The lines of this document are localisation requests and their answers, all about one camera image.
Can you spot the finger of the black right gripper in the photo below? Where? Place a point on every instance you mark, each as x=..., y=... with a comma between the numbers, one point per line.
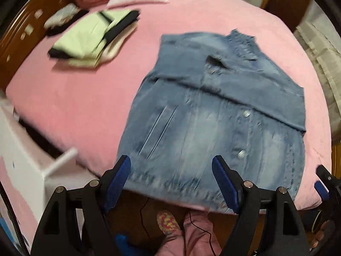
x=327, y=186

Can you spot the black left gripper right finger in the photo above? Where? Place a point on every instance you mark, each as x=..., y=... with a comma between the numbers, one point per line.
x=283, y=232

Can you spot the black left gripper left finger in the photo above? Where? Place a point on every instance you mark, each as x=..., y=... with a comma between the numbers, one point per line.
x=74, y=221

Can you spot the blue denim jacket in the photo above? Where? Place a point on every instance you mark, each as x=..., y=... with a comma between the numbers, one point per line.
x=209, y=95

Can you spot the white bedside cabinet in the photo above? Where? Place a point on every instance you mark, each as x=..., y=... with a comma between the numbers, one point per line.
x=29, y=175

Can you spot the pink trouser leg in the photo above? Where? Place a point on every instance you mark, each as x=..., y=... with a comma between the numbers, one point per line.
x=195, y=238

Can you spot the colourful knitted slipper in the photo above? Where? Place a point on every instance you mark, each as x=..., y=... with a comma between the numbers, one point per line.
x=167, y=222

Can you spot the pink bed blanket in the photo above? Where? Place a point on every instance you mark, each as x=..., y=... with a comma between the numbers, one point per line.
x=88, y=108

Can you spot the white sheer curtain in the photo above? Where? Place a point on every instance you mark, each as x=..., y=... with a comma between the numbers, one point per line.
x=319, y=39

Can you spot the green black folded garment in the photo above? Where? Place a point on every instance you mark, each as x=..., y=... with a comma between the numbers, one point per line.
x=91, y=35

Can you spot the cream folded garment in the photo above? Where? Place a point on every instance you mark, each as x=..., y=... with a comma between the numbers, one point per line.
x=109, y=53

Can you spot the wooden headboard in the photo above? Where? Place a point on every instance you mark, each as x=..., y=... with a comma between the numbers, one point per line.
x=24, y=32

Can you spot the grey patterned folded garment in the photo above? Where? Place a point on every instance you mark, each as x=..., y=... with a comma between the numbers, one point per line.
x=62, y=16

